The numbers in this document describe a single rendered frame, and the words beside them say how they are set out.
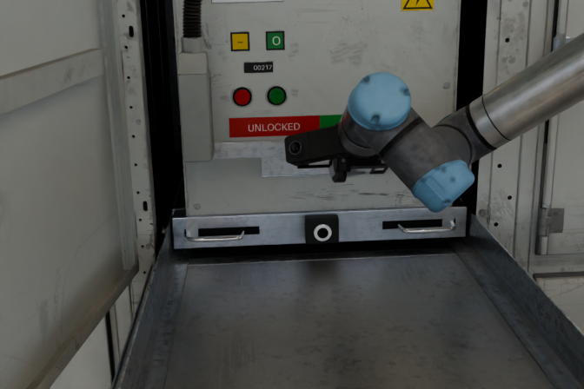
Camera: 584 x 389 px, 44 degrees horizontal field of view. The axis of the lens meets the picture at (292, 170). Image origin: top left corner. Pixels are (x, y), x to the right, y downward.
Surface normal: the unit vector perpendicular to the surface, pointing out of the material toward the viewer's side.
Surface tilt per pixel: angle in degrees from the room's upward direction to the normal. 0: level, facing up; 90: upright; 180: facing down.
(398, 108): 60
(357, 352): 0
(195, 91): 90
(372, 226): 90
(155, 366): 0
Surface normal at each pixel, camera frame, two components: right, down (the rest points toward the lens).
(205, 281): -0.02, -0.96
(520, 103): -0.52, 0.20
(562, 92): -0.26, 0.55
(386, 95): 0.07, -0.25
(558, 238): 0.06, 0.27
